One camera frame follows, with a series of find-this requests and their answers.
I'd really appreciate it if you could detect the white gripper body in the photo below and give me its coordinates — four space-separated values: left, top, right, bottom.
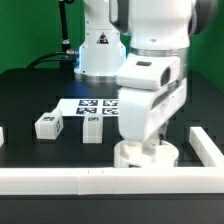
118 79 187 142

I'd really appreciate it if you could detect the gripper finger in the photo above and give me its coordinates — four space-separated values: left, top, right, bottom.
143 135 160 155

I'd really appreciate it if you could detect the white round stool seat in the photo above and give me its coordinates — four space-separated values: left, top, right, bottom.
114 140 179 168

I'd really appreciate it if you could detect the white U-shaped fence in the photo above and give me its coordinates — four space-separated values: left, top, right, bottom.
0 127 224 195

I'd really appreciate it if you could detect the white marker sheet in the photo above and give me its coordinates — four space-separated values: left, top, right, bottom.
57 99 119 117

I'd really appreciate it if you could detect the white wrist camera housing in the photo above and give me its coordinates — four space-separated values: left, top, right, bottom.
116 53 180 91

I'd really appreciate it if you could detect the black cable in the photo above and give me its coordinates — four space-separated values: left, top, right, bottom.
26 49 81 70

